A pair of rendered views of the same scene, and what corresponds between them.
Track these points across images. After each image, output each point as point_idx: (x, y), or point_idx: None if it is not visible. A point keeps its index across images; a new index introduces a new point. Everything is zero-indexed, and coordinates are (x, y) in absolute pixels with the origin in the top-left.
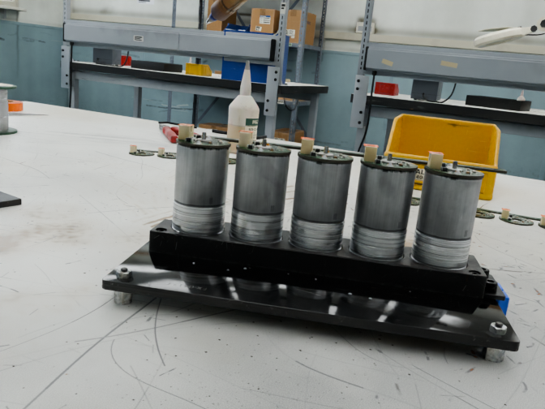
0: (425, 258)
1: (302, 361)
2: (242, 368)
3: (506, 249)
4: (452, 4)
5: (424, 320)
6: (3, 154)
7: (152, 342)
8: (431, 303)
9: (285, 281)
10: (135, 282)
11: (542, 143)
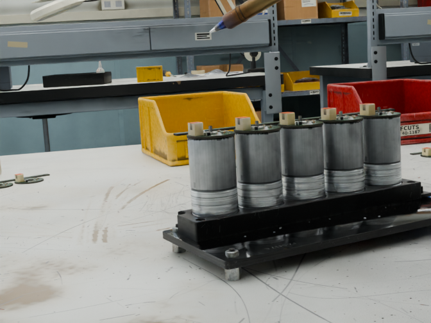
0: (381, 181)
1: (397, 260)
2: (381, 273)
3: None
4: None
5: (426, 215)
6: None
7: (311, 284)
8: (407, 207)
9: (319, 225)
10: (250, 255)
11: (114, 115)
